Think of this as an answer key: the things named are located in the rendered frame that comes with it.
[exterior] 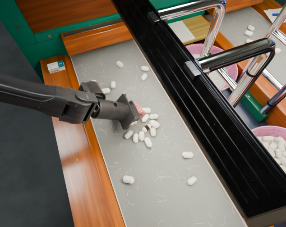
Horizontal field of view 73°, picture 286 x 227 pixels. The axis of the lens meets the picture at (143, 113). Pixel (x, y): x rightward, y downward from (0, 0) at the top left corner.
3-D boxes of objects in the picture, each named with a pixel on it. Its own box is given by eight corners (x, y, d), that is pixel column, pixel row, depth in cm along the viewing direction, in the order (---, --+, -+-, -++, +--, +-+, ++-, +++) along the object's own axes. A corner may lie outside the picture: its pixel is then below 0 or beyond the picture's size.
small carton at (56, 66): (50, 74, 76) (48, 70, 74) (48, 67, 78) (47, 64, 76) (65, 69, 77) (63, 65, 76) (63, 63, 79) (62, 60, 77)
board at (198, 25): (152, 54, 82) (152, 52, 81) (138, 34, 89) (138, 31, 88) (217, 34, 88) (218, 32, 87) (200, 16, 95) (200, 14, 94)
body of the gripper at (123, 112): (127, 93, 63) (108, 89, 58) (139, 118, 58) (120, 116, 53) (117, 106, 66) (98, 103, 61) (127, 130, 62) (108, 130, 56)
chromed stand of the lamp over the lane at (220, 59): (167, 162, 67) (199, 75, 29) (144, 116, 76) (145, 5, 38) (213, 142, 71) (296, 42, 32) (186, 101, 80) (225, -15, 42)
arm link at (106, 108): (90, 122, 53) (99, 107, 50) (82, 105, 56) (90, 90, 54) (111, 123, 58) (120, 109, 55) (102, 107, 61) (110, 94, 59)
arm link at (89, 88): (66, 124, 50) (78, 99, 46) (55, 96, 56) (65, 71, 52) (105, 124, 59) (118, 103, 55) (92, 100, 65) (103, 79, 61)
